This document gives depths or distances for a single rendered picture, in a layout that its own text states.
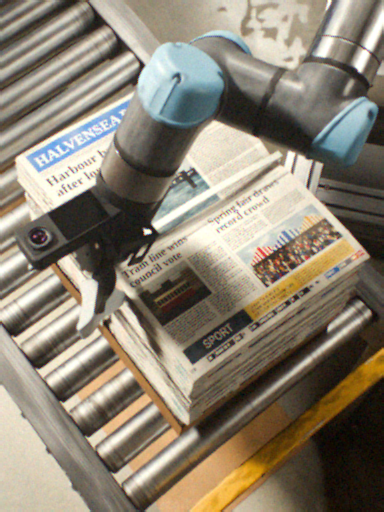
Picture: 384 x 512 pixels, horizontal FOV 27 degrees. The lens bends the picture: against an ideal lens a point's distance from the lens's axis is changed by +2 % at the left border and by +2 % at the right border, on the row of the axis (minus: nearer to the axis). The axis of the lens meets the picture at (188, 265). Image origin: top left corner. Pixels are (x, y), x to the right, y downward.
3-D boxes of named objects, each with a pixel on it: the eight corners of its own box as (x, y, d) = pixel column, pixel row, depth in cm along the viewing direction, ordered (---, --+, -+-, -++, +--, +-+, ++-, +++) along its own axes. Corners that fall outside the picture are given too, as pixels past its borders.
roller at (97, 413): (319, 262, 130) (324, 250, 126) (83, 446, 120) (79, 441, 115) (298, 240, 132) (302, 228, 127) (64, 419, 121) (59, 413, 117)
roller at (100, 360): (292, 234, 132) (296, 221, 127) (58, 412, 122) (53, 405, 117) (273, 212, 134) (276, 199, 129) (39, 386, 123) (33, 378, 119)
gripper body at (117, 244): (141, 268, 96) (184, 197, 88) (86, 286, 90) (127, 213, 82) (104, 223, 98) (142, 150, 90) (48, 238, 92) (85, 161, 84)
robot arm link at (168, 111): (243, 71, 79) (212, 102, 73) (194, 155, 86) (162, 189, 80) (178, 24, 80) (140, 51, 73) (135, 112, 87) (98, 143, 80)
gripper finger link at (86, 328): (129, 336, 97) (135, 268, 94) (92, 351, 93) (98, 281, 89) (111, 326, 99) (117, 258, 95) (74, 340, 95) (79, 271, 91)
